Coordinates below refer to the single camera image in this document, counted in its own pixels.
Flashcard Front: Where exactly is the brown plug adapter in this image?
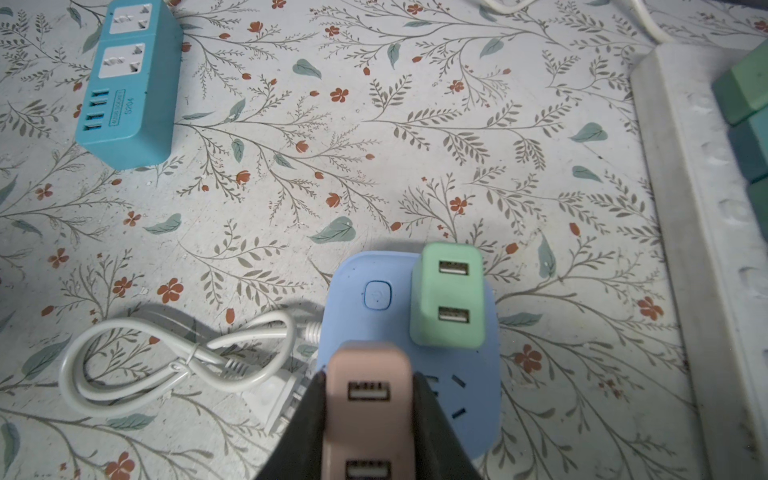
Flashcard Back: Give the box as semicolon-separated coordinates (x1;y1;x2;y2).
321;341;416;479

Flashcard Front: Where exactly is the green plug adapter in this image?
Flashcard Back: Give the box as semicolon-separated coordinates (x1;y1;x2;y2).
712;41;768;126
410;242;486;350
747;177;768;241

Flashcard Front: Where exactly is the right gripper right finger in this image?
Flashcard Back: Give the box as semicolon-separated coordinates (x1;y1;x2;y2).
413;373;481;480

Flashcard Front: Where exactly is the teal small power strip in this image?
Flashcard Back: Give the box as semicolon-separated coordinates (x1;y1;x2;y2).
75;1;183;171

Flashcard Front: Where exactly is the blue square power socket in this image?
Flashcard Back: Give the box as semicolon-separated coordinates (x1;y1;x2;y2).
316;251;501;459

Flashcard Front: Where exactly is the teal plug adapter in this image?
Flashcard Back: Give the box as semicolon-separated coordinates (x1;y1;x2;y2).
728;108;768;183

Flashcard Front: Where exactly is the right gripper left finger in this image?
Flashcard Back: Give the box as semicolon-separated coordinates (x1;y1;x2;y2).
255;372;327;480

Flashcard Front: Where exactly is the long white power strip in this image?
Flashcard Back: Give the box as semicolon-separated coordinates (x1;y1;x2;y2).
630;43;767;479

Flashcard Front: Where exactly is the white power strip cable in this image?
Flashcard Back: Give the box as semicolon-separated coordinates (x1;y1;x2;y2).
476;0;679;46

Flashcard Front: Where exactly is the blue socket white cable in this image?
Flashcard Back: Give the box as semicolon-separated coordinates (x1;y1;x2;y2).
58;308;325;436

